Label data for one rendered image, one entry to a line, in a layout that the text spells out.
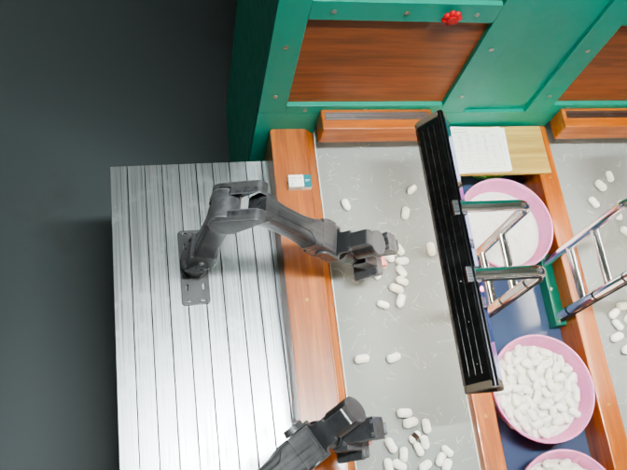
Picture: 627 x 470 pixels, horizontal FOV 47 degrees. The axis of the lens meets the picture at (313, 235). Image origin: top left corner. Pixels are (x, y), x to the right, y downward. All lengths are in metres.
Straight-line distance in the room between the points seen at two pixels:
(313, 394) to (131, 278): 0.54
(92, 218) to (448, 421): 1.47
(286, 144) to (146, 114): 1.03
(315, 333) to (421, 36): 0.73
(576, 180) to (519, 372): 0.61
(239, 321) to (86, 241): 0.95
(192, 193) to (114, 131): 0.93
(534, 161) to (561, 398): 0.65
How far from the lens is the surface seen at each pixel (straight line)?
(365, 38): 1.69
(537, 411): 1.92
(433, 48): 1.77
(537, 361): 1.93
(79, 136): 2.82
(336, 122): 1.87
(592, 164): 2.24
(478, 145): 2.06
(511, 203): 1.59
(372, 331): 1.80
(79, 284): 2.58
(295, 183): 1.85
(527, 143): 2.13
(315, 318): 1.75
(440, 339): 1.85
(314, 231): 1.56
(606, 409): 1.96
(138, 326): 1.82
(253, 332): 1.82
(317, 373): 1.72
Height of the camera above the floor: 2.42
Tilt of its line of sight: 65 degrees down
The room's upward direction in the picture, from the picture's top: 24 degrees clockwise
